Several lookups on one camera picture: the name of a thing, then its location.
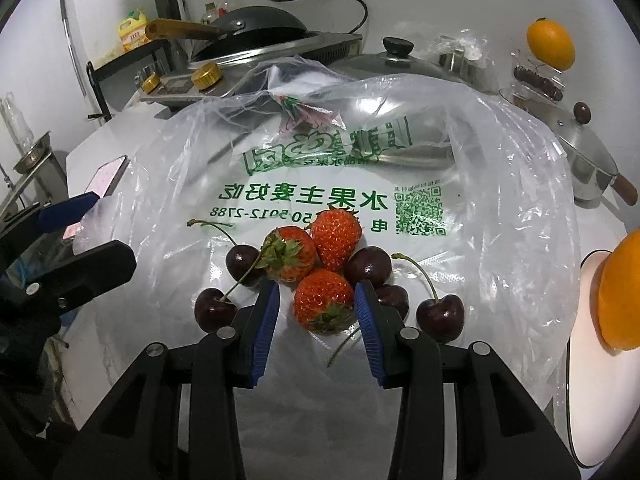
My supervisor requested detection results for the empty glass bottle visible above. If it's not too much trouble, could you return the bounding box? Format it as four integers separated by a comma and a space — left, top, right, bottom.
0, 92, 35, 153

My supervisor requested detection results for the grey handle bar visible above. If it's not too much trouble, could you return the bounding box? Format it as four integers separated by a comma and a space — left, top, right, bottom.
59, 0, 88, 98

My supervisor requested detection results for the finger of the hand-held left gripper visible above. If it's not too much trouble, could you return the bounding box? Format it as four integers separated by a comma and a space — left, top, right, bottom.
10, 239, 137, 315
0, 191, 99, 267

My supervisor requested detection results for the glass dish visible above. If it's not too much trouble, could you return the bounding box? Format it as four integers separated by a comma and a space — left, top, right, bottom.
497, 86, 566, 111

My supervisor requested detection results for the clear bag with steel cups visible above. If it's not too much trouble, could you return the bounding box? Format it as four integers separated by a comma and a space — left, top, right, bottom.
422, 35, 496, 86

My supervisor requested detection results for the black power cable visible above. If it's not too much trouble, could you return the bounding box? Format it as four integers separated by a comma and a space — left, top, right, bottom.
245, 0, 370, 37

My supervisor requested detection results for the steel stove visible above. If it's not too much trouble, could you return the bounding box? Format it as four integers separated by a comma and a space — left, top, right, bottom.
139, 30, 363, 106

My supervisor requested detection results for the glass jar with dark fruit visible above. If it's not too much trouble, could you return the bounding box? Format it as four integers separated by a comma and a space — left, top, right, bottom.
510, 49, 568, 102

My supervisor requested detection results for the large glass lid black knob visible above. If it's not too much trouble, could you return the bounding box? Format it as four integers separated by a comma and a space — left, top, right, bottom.
332, 36, 496, 96

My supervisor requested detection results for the pot lid with brown knob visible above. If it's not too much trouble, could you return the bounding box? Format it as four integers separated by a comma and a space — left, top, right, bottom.
539, 101, 620, 177

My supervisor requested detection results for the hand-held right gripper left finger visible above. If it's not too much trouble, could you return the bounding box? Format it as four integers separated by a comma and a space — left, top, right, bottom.
52, 279, 281, 480

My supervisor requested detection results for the large gold knob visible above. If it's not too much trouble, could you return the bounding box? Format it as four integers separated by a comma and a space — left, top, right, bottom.
191, 63, 222, 90

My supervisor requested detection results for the black wok wooden handle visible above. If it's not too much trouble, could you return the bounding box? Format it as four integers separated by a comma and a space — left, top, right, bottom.
145, 6, 308, 61

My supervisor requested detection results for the clear printed plastic bag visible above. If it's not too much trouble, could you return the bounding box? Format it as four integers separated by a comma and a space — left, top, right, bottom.
72, 52, 583, 401

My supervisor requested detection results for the small steel pot wooden handle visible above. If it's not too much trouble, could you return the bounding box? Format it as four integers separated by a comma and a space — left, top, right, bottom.
555, 125, 640, 209

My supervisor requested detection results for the pink phone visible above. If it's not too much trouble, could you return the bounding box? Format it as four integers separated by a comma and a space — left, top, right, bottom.
62, 156, 128, 242

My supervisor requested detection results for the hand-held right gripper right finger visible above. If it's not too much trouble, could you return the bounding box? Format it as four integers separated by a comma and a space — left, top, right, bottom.
354, 280, 583, 480

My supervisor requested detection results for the steel rack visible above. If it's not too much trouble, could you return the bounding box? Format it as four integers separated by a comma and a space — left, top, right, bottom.
0, 150, 68, 221

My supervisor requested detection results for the black metal shelf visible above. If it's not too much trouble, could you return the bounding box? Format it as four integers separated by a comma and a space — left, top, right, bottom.
86, 37, 173, 121

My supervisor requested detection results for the small orange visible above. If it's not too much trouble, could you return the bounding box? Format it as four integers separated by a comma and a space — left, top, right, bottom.
526, 17, 576, 72

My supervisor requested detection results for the yellow oil bottle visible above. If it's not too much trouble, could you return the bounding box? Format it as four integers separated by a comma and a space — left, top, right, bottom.
117, 8, 153, 52

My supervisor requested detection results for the large orange with stem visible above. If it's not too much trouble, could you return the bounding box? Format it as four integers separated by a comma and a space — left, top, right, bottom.
597, 230, 640, 352

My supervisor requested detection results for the dark red cherry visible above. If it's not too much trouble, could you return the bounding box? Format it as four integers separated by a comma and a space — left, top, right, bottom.
344, 246, 393, 288
186, 218, 267, 289
327, 284, 411, 367
194, 252, 266, 333
391, 252, 466, 344

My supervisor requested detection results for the red strawberry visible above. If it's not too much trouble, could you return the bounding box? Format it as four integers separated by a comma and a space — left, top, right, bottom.
260, 226, 318, 283
292, 268, 357, 335
310, 206, 363, 273

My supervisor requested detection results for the small steel bowl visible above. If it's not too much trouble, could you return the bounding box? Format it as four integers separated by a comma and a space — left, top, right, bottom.
12, 132, 53, 173

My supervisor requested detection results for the white round plate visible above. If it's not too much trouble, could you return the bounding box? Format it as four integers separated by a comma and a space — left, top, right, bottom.
565, 249, 640, 468

